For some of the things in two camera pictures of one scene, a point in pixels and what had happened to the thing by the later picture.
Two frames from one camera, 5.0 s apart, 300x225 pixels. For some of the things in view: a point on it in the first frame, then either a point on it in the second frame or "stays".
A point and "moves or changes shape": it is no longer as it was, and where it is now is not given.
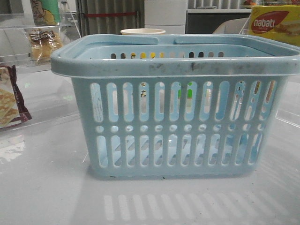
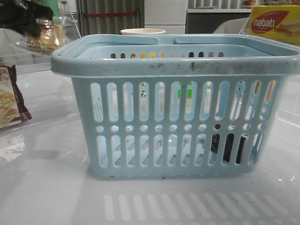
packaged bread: (42, 43) moves or changes shape
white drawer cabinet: (168, 15) stays
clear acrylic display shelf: (30, 40) stays
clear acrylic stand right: (246, 30) stays
